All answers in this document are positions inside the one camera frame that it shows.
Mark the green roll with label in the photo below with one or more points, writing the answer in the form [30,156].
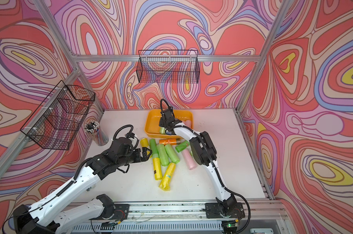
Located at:
[182,146]

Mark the light green roll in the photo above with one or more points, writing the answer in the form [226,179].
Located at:
[172,154]
[162,130]
[163,155]

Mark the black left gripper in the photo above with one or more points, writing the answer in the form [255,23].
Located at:
[139,158]

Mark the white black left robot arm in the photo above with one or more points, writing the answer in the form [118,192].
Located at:
[49,216]

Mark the cup of pens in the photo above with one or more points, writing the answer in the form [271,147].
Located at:
[93,129]

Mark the black wire basket left wall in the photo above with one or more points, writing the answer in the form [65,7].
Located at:
[61,118]

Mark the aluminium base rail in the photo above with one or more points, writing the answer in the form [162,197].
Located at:
[260,209]

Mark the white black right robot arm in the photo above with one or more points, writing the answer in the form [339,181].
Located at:
[204,154]

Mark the orange plastic storage box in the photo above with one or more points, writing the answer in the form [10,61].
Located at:
[152,128]

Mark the green yellow trash bag roll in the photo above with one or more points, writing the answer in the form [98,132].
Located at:
[156,160]

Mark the pink trash bag roll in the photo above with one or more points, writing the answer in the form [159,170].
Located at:
[188,123]
[190,162]

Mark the black wire basket back wall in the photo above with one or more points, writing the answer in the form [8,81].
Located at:
[168,66]

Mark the black wire basket wall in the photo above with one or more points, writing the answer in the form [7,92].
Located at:
[168,66]
[61,118]

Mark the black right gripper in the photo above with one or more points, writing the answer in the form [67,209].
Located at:
[162,122]

